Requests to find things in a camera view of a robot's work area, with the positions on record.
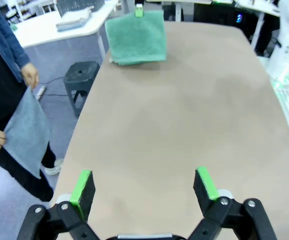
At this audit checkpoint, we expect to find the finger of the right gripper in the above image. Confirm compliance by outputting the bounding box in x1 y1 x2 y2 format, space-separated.
134 4 144 19

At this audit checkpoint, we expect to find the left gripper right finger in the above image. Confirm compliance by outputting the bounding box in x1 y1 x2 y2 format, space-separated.
188 166 278 240

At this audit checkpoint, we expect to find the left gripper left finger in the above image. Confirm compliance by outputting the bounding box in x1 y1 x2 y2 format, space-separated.
16 169 100 240

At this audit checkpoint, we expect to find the green towel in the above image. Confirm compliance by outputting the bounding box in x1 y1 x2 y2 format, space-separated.
104 9 167 66

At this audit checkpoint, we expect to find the grey perforated plastic basket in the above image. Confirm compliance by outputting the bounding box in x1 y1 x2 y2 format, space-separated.
56 0 105 16

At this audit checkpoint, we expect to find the blue-grey towel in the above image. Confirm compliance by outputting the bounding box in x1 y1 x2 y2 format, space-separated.
3 86 52 180

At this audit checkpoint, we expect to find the person's left forearm denim sleeve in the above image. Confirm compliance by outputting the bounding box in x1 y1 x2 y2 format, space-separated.
0 22 32 82

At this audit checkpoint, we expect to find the person's left hand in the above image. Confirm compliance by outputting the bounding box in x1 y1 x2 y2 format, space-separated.
21 63 40 89

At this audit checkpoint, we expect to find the person's white shoe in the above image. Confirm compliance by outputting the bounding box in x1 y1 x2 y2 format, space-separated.
43 158 64 176

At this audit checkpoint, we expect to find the black computer tower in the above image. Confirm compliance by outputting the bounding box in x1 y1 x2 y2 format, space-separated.
193 2 250 26

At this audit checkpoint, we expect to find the dark plastic stool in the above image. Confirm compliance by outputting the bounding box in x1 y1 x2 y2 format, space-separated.
63 60 101 118

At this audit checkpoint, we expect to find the white table with rounded edge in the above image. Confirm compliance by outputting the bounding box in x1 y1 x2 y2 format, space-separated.
8 0 119 59

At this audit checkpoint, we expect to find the white power strip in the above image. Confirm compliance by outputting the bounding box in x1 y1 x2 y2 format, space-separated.
35 85 47 101

